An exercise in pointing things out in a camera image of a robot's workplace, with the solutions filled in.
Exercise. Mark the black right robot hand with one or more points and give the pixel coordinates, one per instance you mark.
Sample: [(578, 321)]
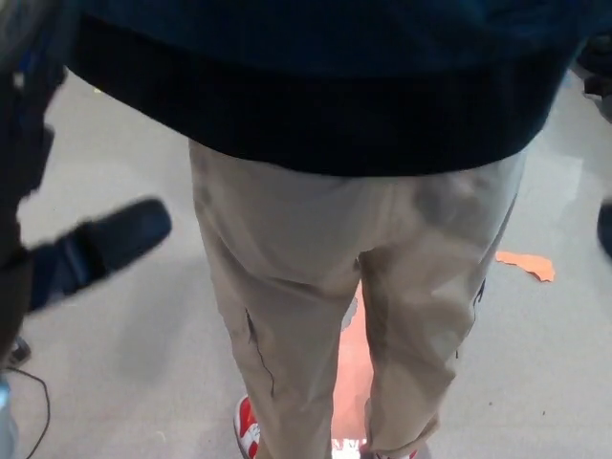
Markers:
[(606, 234)]

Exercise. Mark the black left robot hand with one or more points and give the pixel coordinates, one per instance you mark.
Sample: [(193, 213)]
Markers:
[(28, 167)]

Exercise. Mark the navy blue coat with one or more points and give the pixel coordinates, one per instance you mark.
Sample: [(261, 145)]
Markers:
[(311, 95)]

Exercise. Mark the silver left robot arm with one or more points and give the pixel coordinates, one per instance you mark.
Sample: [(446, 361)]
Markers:
[(7, 421)]

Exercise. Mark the person's right red white sneaker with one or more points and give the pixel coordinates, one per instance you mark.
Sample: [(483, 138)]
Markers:
[(389, 452)]

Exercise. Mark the person's red white sneaker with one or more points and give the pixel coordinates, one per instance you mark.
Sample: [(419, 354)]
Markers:
[(246, 430), (389, 452)]

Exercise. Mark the person's left red white sneaker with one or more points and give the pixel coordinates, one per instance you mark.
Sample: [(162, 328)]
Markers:
[(246, 430)]

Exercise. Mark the torn orange paper piece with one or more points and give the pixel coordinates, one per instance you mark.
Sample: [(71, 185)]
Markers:
[(531, 267)]

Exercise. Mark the navy blue bag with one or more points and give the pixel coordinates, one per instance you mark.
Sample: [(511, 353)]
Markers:
[(597, 67)]

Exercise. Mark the beige trousers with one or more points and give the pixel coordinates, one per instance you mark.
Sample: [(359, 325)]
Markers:
[(296, 248)]

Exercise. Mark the orange floor marker sheet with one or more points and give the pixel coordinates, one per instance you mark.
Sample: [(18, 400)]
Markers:
[(351, 382)]

